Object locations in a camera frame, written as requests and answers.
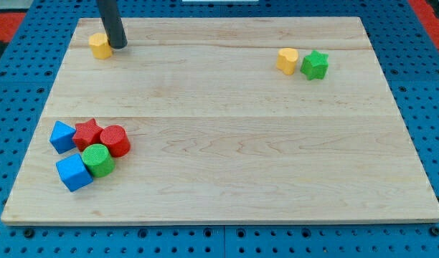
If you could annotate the light wooden board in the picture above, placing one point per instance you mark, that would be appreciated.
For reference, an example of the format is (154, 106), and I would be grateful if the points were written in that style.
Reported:
(220, 136)

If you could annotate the blue triangle block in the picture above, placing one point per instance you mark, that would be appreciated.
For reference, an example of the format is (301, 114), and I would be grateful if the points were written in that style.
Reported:
(61, 137)

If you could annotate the green cylinder block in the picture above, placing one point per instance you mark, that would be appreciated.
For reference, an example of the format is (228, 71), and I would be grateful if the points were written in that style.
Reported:
(98, 160)

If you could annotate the blue cube block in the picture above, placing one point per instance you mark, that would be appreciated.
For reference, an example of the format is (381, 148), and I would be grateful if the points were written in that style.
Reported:
(73, 173)

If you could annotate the yellow hexagon block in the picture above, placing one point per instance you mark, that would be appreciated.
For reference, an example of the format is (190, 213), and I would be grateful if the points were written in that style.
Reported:
(99, 46)

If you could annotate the green star block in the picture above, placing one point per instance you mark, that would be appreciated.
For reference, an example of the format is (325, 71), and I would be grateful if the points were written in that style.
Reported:
(315, 65)

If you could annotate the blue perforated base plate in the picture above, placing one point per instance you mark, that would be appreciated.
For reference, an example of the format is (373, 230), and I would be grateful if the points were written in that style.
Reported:
(409, 59)

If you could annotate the red cylinder block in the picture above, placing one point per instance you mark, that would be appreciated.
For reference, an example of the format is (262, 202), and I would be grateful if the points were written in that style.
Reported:
(115, 138)

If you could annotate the yellow heart block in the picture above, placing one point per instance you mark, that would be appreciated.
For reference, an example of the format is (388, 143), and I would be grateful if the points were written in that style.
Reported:
(286, 60)

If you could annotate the black cylindrical robot end stick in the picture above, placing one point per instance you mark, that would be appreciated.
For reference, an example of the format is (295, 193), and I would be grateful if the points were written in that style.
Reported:
(112, 22)

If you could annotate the red star block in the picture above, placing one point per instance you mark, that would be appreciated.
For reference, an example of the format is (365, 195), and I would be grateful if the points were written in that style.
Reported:
(86, 134)

